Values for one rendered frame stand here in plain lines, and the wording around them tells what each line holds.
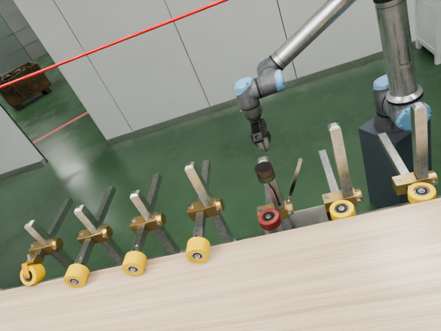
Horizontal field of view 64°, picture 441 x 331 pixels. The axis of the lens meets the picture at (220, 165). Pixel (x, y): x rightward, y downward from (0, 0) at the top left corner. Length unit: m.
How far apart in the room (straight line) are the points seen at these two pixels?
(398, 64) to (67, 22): 3.20
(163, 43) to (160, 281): 2.93
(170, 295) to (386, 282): 0.66
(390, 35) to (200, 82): 2.65
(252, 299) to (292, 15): 3.07
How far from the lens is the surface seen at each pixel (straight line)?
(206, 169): 1.56
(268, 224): 1.28
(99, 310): 1.40
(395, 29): 1.64
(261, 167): 1.19
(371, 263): 1.13
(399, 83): 1.75
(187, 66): 3.93
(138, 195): 1.37
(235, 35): 3.80
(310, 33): 1.68
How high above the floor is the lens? 1.83
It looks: 34 degrees down
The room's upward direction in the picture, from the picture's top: 25 degrees counter-clockwise
